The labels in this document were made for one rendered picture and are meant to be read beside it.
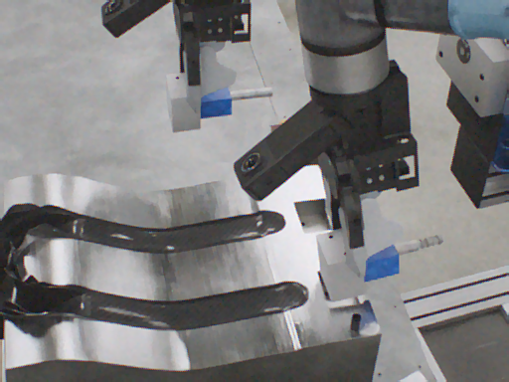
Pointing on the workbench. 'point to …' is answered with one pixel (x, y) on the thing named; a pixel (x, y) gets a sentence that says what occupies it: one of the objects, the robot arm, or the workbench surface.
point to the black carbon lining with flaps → (134, 314)
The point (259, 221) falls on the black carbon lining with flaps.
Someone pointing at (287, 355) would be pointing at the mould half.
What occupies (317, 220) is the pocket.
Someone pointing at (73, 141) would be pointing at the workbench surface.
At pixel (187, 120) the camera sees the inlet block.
